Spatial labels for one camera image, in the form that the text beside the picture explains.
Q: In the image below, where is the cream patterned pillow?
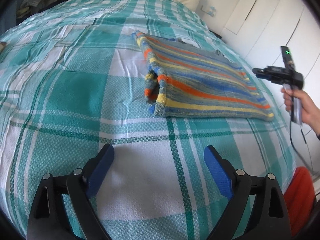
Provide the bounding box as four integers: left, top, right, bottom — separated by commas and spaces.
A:
0, 42, 7, 53

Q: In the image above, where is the wall socket with sticker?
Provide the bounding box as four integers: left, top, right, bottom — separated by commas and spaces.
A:
201, 5, 216, 17

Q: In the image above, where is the person's right hand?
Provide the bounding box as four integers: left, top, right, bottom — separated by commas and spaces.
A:
281, 88, 320, 135

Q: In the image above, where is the white wardrobe with handles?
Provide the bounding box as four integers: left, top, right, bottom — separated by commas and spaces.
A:
199, 0, 320, 170

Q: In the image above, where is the teal white plaid bedspread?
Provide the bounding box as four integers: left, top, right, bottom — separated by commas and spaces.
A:
1, 0, 296, 239

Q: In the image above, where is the multicolour striped knit sweater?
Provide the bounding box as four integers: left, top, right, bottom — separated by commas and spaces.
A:
132, 31, 274, 121

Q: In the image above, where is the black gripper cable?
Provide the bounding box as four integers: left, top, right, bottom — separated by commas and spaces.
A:
288, 119, 317, 174

